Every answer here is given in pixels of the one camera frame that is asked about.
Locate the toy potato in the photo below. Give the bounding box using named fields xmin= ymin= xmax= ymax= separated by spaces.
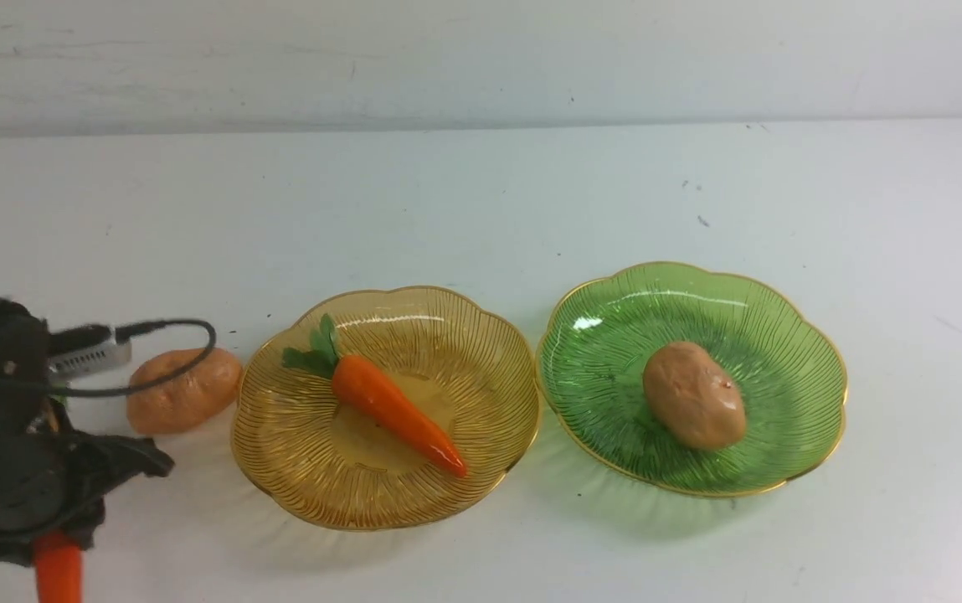
xmin=641 ymin=341 xmax=748 ymax=451
xmin=127 ymin=348 xmax=243 ymax=436

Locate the black camera cable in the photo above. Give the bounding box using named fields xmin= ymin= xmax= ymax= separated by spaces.
xmin=0 ymin=318 xmax=218 ymax=399

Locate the amber ribbed plastic plate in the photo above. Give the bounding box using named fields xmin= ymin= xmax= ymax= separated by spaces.
xmin=231 ymin=286 xmax=541 ymax=531

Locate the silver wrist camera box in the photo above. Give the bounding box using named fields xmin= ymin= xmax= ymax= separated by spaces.
xmin=48 ymin=339 xmax=132 ymax=381

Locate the toy carrot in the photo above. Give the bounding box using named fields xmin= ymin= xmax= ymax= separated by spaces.
xmin=33 ymin=530 xmax=84 ymax=603
xmin=280 ymin=314 xmax=468 ymax=478

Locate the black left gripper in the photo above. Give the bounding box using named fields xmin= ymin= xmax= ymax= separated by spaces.
xmin=0 ymin=297 xmax=175 ymax=566

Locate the green ribbed plastic plate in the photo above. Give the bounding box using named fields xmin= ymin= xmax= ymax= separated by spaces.
xmin=537 ymin=262 xmax=848 ymax=499

